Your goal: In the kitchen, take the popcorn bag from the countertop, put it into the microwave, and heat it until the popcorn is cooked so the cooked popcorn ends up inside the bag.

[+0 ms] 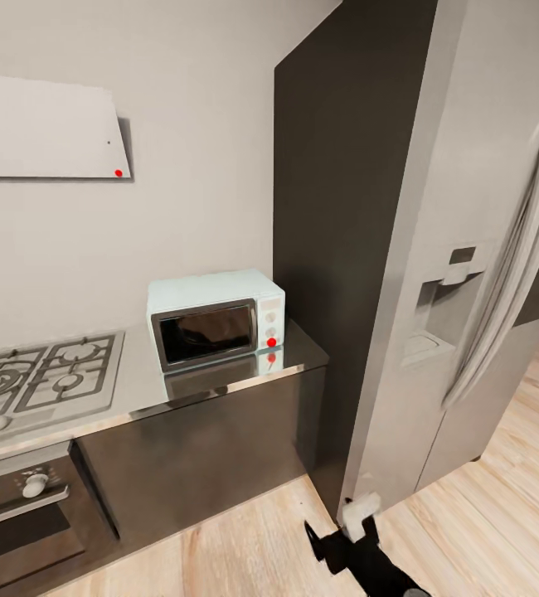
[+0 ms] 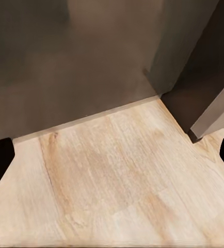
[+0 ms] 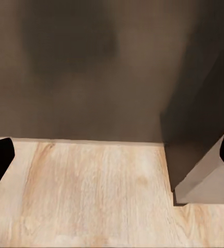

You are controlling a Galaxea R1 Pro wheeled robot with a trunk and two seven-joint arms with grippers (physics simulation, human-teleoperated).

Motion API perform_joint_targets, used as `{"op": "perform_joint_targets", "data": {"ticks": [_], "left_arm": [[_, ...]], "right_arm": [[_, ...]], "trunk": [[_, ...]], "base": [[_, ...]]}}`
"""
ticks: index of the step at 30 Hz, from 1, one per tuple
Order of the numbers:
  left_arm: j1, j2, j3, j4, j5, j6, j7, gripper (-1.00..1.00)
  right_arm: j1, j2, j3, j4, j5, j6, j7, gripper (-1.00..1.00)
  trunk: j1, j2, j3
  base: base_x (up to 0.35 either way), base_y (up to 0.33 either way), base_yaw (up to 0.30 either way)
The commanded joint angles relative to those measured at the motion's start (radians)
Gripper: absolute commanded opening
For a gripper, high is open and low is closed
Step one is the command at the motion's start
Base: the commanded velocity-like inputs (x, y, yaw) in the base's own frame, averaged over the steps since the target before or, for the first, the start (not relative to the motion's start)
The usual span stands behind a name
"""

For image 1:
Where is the microwave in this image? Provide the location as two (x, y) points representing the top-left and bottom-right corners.
(146, 269), (286, 374)

